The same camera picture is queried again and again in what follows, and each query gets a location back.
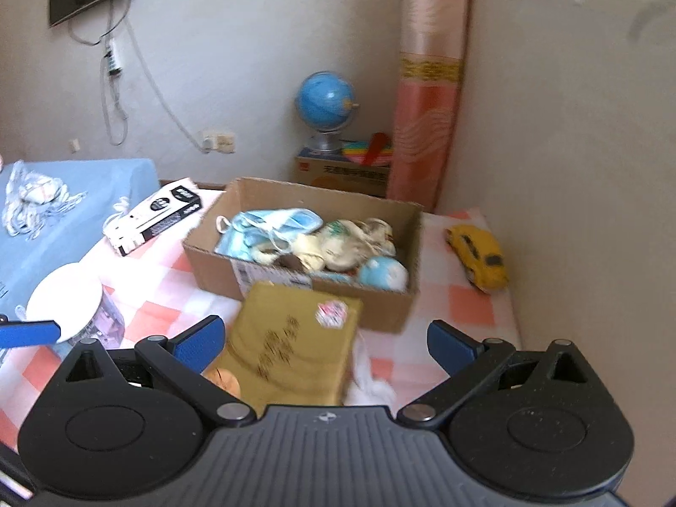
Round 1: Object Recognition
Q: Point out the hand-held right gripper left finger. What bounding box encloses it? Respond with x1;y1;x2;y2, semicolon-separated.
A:
51;314;259;428

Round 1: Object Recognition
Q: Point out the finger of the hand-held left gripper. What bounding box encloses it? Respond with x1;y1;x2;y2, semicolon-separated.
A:
0;319;60;350

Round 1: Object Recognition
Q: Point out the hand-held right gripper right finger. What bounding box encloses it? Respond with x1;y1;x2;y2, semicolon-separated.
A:
396;319;589;428

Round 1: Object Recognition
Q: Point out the peach soft toy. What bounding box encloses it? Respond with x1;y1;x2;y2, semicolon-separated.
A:
207;367;242;403

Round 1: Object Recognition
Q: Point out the cardboard box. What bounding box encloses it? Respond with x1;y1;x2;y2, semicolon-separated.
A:
182;177;424;335

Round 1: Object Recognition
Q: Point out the gold rectangular box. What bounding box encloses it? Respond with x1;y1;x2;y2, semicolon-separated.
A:
224;281;365;407

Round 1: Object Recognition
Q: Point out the blue and white ball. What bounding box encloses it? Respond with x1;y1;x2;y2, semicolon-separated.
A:
356;256;411;293

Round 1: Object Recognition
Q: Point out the blue face mask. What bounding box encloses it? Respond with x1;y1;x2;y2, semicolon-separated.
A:
232;207;326;247
214;215;276;265

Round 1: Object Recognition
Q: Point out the floral print cloth toy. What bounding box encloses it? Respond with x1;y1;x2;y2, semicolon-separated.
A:
317;218;398;273

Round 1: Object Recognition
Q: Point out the cream plush toy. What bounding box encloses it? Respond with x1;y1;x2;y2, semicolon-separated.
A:
253;232;326;275

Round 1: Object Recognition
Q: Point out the jar with white lid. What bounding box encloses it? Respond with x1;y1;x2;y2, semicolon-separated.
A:
25;263;127;347

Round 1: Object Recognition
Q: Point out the yellow toy car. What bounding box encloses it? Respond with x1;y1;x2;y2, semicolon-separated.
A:
444;223;511;293

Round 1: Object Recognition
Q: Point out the black and white box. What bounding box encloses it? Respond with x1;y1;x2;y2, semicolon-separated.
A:
103;178;204;259

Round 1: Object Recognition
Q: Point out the printed cardboard carton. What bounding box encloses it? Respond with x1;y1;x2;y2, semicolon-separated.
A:
294;145;395;199

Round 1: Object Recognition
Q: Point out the rainbow pop bubble toy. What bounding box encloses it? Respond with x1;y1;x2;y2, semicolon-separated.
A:
342;139;395;162

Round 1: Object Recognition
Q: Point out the blue desk globe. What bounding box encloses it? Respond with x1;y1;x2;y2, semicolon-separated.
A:
296;70;360;153

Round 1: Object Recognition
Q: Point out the pink patterned curtain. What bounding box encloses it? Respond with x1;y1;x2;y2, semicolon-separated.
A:
388;0;474;213

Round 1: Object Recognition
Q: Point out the white cord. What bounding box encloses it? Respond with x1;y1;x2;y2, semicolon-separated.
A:
102;196;133;234

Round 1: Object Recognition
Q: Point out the white wall socket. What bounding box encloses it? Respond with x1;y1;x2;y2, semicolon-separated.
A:
202;129;237;155

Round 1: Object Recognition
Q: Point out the looped white cable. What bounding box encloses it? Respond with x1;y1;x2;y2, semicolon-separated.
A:
99;63;131;147

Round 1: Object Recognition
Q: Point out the white wall cable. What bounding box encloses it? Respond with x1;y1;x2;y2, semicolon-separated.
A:
125;24;208;155

